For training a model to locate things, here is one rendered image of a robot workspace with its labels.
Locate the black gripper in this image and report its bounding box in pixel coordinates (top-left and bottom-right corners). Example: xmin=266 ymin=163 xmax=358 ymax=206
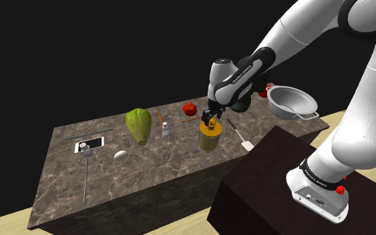
xmin=202 ymin=100 xmax=225 ymax=126

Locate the yellow bottle with knob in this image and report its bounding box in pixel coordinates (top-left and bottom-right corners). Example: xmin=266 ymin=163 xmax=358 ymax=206
xmin=198 ymin=117 xmax=224 ymax=152

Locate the red tomato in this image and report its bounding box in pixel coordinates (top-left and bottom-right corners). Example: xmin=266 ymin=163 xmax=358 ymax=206
xmin=182 ymin=102 xmax=198 ymax=118
xmin=258 ymin=83 xmax=272 ymax=99

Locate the small grey salt shaker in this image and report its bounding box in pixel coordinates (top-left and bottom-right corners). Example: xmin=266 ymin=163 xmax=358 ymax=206
xmin=161 ymin=122 xmax=171 ymax=140

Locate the green squash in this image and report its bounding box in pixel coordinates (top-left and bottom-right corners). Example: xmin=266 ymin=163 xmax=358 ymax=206
xmin=125 ymin=107 xmax=153 ymax=147

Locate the dark robot stand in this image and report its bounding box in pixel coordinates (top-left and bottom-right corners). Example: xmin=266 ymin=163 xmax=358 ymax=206
xmin=206 ymin=125 xmax=376 ymax=235

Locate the white egg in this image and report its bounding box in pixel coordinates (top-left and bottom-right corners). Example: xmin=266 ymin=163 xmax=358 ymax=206
xmin=114 ymin=150 xmax=129 ymax=162

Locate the white smartphone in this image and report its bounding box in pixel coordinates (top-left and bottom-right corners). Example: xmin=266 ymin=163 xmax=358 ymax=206
xmin=73 ymin=136 xmax=106 ymax=154

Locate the grey flat rod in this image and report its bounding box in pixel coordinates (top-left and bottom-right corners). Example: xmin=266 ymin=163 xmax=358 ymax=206
xmin=65 ymin=128 xmax=115 ymax=141

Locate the grey round-topped shaker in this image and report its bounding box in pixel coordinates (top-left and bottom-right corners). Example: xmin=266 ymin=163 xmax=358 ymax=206
xmin=79 ymin=142 xmax=93 ymax=158

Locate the thin long grey rod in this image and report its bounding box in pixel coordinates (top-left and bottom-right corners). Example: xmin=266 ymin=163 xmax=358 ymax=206
xmin=82 ymin=156 xmax=89 ymax=206

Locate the white spatula with black handle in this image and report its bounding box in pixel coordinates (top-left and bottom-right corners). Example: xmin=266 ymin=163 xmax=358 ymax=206
xmin=226 ymin=118 xmax=255 ymax=152

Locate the white two-handled colander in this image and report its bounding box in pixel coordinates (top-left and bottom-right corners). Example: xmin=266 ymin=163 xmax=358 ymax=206
xmin=265 ymin=85 xmax=321 ymax=122

